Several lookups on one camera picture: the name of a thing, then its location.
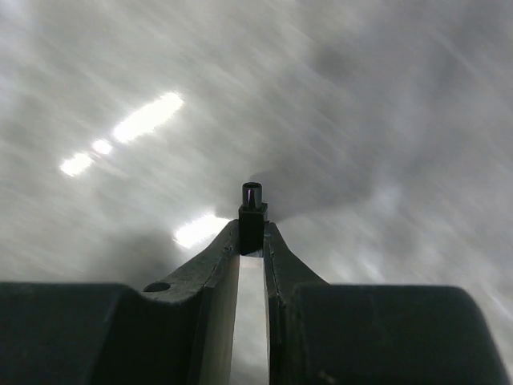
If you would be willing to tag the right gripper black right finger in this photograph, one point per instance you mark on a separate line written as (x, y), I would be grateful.
(322, 333)

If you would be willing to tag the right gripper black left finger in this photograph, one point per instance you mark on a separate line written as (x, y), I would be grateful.
(178, 330)

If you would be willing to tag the small black pen cap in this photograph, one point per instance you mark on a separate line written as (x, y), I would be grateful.
(252, 218)

